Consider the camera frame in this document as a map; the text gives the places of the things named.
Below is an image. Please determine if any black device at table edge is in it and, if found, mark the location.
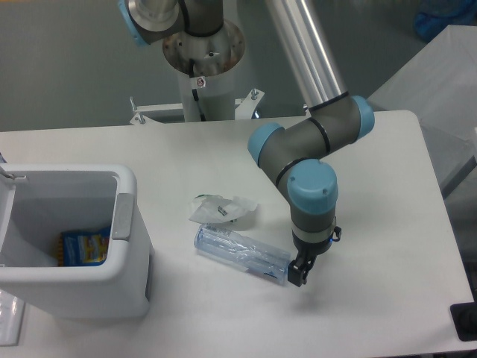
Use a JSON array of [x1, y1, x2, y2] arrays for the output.
[[450, 302, 476, 342]]

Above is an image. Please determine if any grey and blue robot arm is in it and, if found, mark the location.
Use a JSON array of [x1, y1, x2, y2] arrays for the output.
[[119, 1, 375, 286]]

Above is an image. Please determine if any white plastic wrapper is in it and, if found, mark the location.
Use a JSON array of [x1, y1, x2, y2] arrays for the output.
[[186, 194, 258, 224]]

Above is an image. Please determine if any clear crushed plastic bottle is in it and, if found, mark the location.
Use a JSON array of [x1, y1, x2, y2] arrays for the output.
[[194, 224, 291, 285]]

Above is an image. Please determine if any blue yellow snack packet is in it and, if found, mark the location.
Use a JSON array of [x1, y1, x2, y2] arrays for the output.
[[57, 226, 111, 267]]

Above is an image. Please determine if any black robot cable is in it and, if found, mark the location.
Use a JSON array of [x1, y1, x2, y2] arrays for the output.
[[188, 58, 207, 122]]

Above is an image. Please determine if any white covered side table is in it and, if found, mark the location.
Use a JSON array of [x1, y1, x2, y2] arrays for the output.
[[368, 25, 476, 196]]

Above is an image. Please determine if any white trash can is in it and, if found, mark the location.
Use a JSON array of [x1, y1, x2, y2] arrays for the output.
[[1, 163, 154, 318]]

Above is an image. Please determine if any blue bag in background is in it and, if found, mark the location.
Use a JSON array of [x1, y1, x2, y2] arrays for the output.
[[413, 0, 476, 43]]

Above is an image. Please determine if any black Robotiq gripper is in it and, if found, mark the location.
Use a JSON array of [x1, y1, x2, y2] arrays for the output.
[[287, 226, 342, 287]]

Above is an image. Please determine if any clear plastic sheet holder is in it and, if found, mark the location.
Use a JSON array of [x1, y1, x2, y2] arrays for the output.
[[0, 290, 25, 347]]

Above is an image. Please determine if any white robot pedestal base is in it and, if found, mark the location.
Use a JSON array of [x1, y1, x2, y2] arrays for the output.
[[130, 19, 265, 125]]

